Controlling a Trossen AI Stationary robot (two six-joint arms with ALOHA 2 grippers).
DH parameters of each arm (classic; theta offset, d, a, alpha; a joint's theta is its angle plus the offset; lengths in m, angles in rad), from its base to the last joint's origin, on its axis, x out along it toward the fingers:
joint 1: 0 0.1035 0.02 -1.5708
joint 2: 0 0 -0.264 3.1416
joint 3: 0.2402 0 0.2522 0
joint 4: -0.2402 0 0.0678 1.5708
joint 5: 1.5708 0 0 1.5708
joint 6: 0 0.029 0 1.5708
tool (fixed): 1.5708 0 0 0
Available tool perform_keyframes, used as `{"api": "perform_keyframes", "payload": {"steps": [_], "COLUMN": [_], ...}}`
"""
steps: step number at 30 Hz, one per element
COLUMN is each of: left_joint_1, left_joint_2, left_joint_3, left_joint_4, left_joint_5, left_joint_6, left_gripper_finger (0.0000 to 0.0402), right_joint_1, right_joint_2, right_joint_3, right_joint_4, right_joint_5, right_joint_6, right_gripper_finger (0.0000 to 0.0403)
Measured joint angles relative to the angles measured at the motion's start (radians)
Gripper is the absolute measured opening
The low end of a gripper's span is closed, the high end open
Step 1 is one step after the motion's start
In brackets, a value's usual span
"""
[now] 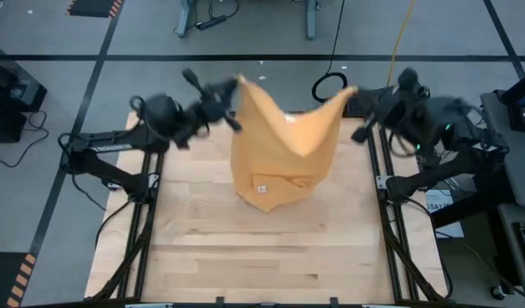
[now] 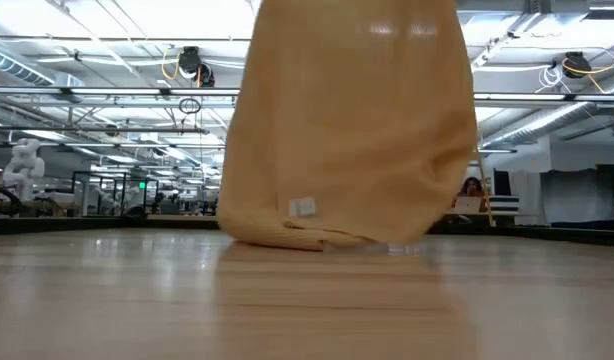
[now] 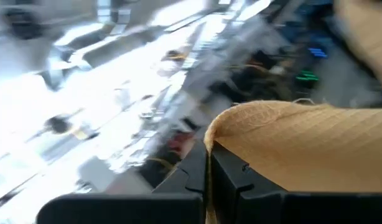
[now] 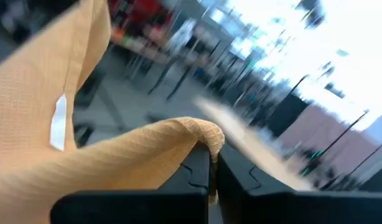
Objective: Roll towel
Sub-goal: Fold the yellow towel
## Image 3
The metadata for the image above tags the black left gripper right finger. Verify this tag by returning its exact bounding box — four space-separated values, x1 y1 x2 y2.
210 142 287 224

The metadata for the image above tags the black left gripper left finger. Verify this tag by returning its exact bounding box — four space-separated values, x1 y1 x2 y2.
152 141 208 194

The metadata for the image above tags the orange waffle weave towel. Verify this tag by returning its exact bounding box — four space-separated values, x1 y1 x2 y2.
204 0 382 224

